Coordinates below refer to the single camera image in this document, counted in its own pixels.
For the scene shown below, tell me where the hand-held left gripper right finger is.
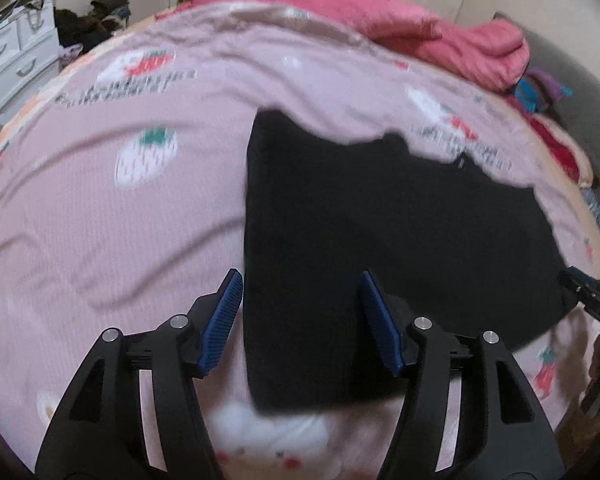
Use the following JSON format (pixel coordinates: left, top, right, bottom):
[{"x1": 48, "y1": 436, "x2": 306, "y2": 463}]
[{"x1": 356, "y1": 270, "x2": 566, "y2": 480}]

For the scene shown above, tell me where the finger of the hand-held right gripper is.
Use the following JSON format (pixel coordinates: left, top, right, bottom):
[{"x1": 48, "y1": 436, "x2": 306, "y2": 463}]
[{"x1": 557, "y1": 266, "x2": 600, "y2": 326}]

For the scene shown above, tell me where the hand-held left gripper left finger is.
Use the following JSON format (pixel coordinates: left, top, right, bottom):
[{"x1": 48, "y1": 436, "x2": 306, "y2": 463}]
[{"x1": 34, "y1": 269, "x2": 244, "y2": 480}]

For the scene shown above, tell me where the black sweater with orange patches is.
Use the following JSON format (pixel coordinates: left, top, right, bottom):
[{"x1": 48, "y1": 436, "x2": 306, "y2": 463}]
[{"x1": 242, "y1": 106, "x2": 578, "y2": 416}]

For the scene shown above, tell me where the pile of dark clothes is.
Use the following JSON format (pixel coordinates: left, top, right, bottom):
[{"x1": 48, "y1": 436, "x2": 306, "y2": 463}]
[{"x1": 52, "y1": 0, "x2": 133, "y2": 56}]

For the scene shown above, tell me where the beige blanket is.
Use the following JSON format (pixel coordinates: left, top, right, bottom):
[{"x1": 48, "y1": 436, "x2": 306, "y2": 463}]
[{"x1": 500, "y1": 95, "x2": 600, "y2": 281}]

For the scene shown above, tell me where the red blanket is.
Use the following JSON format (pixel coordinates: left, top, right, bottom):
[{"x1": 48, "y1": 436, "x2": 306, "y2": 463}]
[{"x1": 525, "y1": 112, "x2": 581, "y2": 183}]

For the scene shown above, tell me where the pink strawberry print bed sheet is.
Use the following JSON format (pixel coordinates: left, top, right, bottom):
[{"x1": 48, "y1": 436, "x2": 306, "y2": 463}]
[{"x1": 0, "y1": 0, "x2": 600, "y2": 480}]

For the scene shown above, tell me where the striped colourful cloth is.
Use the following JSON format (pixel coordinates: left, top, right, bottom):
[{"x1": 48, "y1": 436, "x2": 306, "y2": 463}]
[{"x1": 512, "y1": 67, "x2": 573, "y2": 113}]

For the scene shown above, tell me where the pink quilt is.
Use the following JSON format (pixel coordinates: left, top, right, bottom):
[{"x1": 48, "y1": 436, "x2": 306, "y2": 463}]
[{"x1": 177, "y1": 0, "x2": 531, "y2": 93}]

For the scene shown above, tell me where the white drawer cabinet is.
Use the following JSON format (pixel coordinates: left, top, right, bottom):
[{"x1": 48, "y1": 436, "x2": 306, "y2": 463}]
[{"x1": 0, "y1": 0, "x2": 61, "y2": 111}]

